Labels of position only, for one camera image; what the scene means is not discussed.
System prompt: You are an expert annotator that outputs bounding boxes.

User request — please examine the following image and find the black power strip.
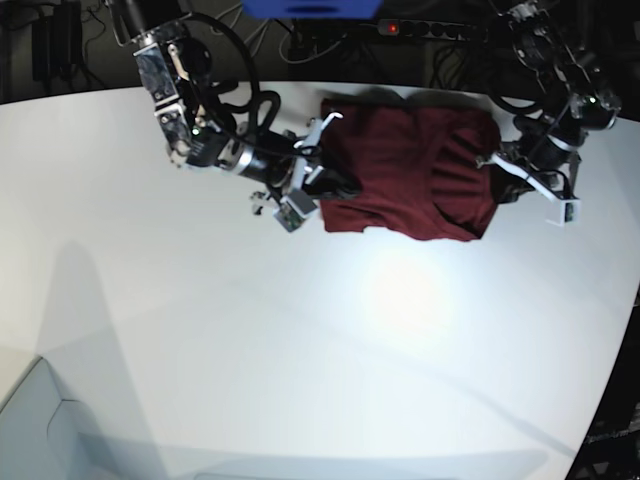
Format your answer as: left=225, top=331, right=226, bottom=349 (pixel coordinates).
left=371, top=19, right=489, bottom=43

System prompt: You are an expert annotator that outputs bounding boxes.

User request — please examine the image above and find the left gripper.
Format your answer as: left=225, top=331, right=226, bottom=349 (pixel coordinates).
left=475, top=134, right=583, bottom=205

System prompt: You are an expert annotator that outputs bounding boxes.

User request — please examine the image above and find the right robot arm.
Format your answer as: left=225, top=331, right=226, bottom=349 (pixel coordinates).
left=106, top=1, right=361, bottom=231

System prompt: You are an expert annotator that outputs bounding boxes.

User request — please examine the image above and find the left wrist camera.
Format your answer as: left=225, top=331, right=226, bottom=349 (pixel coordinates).
left=545, top=199, right=582, bottom=227

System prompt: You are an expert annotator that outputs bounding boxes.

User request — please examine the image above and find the blue box at top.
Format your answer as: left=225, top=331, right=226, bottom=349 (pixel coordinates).
left=242, top=0, right=382, bottom=19

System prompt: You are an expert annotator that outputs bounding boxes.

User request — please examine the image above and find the black equipment box left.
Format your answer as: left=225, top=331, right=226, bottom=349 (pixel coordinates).
left=31, top=1, right=83, bottom=83

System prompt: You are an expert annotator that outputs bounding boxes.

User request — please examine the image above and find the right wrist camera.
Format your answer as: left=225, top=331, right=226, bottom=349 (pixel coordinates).
left=273, top=190, right=318, bottom=233

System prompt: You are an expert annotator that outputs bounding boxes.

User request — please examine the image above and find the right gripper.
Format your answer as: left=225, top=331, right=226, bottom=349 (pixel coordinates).
left=249, top=111, right=361, bottom=216

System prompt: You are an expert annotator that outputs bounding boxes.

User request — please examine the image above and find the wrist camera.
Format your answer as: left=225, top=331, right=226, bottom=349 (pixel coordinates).
left=545, top=199, right=582, bottom=227
left=273, top=190, right=318, bottom=233

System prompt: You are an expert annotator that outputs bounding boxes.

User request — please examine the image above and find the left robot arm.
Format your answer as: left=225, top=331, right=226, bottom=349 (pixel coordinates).
left=473, top=1, right=622, bottom=204

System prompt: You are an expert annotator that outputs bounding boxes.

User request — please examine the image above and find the dark red t-shirt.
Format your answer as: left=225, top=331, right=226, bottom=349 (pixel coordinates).
left=320, top=97, right=501, bottom=242

